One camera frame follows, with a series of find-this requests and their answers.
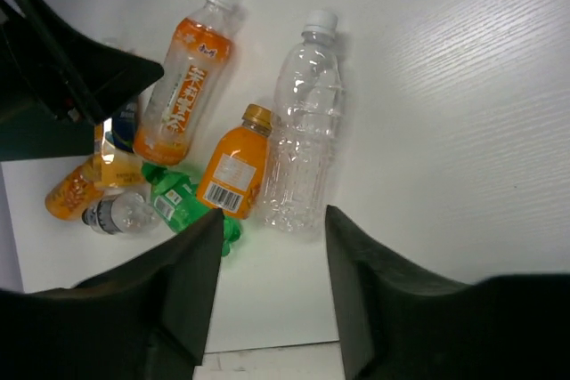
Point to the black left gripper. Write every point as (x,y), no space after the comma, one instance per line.
(57,84)

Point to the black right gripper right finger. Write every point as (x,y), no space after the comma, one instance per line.
(397,320)

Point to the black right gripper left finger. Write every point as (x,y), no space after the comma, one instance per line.
(147,318)

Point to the yellow blue label bottle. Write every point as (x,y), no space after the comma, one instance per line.
(116,165)

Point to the orange label tea bottle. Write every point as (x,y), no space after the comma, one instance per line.
(200,48)

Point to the small orange juice bottle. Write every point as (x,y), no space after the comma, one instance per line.
(235,171)

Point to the large clear plastic bottle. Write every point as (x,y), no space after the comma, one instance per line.
(308,106)

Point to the clear bottle black label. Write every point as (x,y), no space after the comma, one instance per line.
(123,213)

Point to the small orange patterned bottle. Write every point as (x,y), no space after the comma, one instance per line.
(74,194)

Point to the green soda bottle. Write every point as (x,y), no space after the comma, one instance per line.
(173,195)

